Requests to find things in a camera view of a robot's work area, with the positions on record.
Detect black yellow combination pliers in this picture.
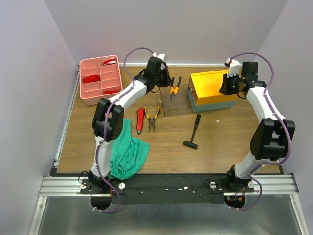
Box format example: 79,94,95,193
170,76,182,102

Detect transparent drawer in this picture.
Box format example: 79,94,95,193
160,84,194,117

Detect yellow needle nose pliers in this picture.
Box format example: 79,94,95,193
144,106,160,132

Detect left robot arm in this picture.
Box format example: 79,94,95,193
89,53,170,193

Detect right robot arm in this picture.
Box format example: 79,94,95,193
219,59,295,192

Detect orange grey drawer box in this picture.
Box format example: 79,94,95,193
187,70,238,112

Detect red utility knife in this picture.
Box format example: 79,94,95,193
136,107,144,135

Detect red white tape roll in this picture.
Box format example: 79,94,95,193
101,57,117,66

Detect red item front compartment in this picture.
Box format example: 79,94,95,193
103,90,120,95

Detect pink compartment tray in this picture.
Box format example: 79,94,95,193
79,55,123,106

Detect red cloth in tray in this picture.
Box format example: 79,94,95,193
82,74,100,84

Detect green cloth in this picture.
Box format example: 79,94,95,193
110,119,150,180

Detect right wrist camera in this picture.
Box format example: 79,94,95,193
225,58,242,77

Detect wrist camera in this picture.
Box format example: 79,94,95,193
225,58,242,77
152,52,168,62

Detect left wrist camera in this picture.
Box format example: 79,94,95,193
152,52,168,62

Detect black T-handle wrench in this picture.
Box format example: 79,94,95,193
183,114,201,149

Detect aluminium mounting rail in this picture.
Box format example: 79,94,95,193
39,175,299,197

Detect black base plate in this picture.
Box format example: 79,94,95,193
80,173,254,205

